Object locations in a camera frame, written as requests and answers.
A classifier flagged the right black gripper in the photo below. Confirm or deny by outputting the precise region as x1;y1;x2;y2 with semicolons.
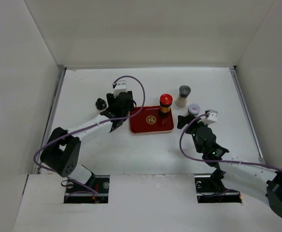
177;114;211;153

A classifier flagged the silver-lid spice jar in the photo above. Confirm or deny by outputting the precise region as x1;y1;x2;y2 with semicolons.
187;103;201;116

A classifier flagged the tall red-cap sauce bottle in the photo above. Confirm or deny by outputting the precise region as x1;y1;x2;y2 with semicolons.
159;93;173;117

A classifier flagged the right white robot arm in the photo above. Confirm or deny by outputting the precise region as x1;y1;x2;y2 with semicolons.
177;111;282;218

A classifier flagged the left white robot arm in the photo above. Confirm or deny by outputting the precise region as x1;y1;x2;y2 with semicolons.
40;91;135;193

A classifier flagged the black-cap white bottle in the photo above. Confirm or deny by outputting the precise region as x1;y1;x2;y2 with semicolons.
95;98;107;111

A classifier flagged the grey-cap white salt shaker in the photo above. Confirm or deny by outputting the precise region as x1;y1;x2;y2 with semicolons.
176;85;191;107

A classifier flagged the red rectangular tray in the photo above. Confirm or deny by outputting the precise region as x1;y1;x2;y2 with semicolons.
129;105;174;134

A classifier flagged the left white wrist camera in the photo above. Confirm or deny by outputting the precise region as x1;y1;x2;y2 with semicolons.
112;80;127;98

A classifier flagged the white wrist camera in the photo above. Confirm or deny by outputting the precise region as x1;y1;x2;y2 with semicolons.
200;110;218;125
112;80;127;98

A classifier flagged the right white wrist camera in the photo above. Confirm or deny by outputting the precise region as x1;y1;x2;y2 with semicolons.
200;110;218;125

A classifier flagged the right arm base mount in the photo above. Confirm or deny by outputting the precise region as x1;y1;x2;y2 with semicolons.
194;171;242;203

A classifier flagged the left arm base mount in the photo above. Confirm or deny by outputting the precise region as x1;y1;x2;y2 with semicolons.
61;175;110;204

